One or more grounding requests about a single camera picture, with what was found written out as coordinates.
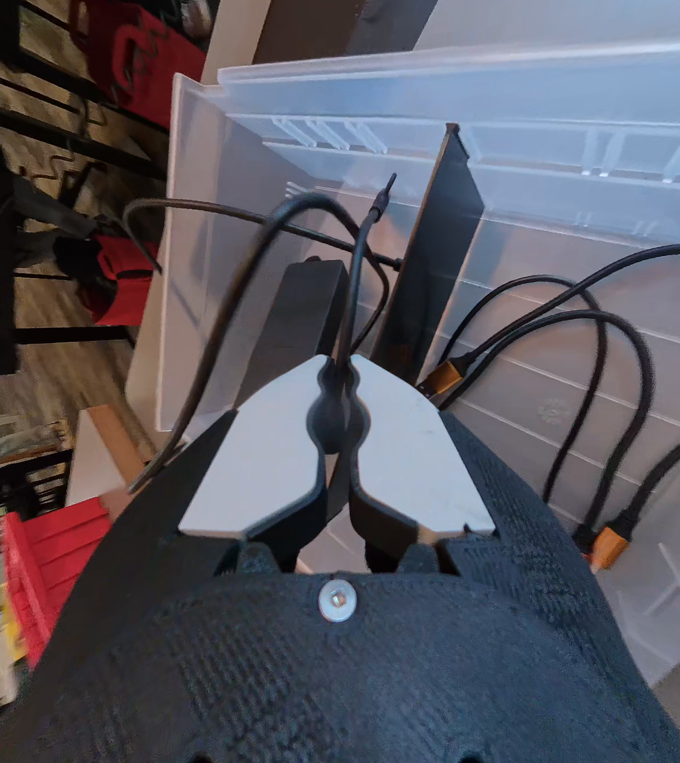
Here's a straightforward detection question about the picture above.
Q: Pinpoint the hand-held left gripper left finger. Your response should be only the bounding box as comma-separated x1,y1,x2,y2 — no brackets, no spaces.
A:
178,354,331,537

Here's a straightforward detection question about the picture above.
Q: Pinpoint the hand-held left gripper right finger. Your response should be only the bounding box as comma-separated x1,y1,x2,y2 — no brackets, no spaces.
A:
347,354,497,546

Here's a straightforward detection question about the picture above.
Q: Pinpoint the thick black hub cable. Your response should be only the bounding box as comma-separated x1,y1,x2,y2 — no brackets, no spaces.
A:
127,194,392,497

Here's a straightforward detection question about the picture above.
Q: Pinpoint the black usb hub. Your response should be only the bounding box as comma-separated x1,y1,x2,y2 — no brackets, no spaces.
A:
237,259,351,407

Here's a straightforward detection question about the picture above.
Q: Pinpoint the clear plastic bin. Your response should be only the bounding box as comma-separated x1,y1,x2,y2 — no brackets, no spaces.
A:
128,33,680,686

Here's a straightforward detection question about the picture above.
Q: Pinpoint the wood edged side table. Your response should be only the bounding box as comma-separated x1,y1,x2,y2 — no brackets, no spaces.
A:
64,404,157,509

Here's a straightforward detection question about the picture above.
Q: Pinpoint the black bin divider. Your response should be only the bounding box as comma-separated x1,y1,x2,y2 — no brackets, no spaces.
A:
371,122,488,383

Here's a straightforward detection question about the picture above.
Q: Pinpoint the red bag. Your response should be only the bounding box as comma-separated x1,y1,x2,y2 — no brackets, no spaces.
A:
70,0,207,130
85,234,160,327

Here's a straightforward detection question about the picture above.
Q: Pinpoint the large red plastic bin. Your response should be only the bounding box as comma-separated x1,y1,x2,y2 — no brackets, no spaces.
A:
0,498,112,670

